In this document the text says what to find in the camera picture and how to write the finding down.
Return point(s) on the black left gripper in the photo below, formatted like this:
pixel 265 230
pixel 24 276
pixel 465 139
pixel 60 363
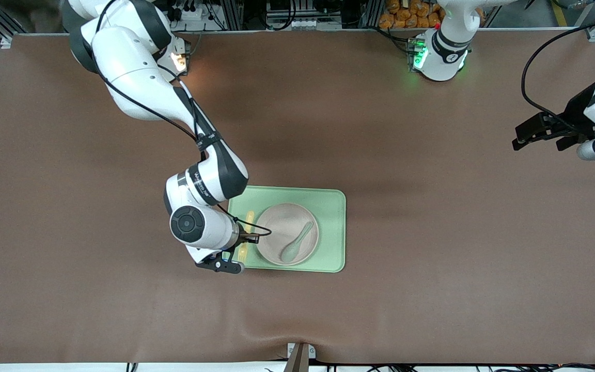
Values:
pixel 578 113

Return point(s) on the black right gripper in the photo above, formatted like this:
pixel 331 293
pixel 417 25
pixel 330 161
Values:
pixel 246 238

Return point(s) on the yellow plastic fork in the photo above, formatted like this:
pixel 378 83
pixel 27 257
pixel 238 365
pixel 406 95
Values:
pixel 243 252

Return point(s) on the round beige plate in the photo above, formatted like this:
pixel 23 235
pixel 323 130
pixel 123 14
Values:
pixel 282 217

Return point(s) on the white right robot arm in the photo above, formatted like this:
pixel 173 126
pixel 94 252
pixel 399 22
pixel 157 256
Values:
pixel 132 67

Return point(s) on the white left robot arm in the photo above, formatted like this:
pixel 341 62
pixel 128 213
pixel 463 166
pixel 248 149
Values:
pixel 442 62

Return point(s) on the light green plastic spoon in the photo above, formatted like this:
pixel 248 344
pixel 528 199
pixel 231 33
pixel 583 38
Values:
pixel 290 253

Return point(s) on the light green rectangular tray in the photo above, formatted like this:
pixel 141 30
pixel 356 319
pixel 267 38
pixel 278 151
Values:
pixel 331 206

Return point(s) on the brown table mat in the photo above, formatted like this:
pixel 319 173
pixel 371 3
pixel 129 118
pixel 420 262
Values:
pixel 122 310

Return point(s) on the orange bread pack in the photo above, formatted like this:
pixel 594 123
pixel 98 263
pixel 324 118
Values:
pixel 406 18

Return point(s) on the white terminal strip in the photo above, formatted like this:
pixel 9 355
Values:
pixel 302 23

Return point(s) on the white power strip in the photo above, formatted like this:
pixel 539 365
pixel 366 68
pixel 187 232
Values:
pixel 194 14

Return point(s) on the metal table corner bracket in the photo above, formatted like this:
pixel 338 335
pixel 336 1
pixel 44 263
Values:
pixel 5 42
pixel 594 34

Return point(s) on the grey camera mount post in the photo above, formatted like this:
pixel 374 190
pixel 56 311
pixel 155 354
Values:
pixel 300 361

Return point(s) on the aluminium frame post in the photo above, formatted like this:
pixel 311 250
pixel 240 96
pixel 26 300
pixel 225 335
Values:
pixel 231 13
pixel 371 13

